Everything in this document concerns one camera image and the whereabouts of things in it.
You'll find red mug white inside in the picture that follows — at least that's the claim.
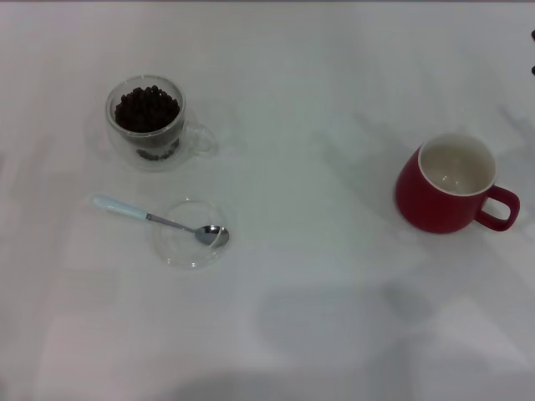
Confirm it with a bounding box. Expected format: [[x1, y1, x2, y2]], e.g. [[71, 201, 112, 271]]
[[395, 132, 522, 234]]

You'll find clear glass saucer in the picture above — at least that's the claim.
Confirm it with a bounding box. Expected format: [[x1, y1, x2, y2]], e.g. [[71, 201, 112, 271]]
[[150, 199, 232, 271]]

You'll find blue-handled metal spoon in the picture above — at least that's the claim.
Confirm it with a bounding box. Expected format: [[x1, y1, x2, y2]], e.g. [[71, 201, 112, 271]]
[[92, 195, 231, 246]]

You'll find dark coffee beans pile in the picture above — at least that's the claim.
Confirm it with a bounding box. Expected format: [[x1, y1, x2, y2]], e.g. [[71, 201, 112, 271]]
[[115, 84, 181, 135]]

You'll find double-walled glass cup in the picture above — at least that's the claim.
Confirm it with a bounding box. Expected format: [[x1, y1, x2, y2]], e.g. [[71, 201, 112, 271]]
[[104, 74, 219, 172]]

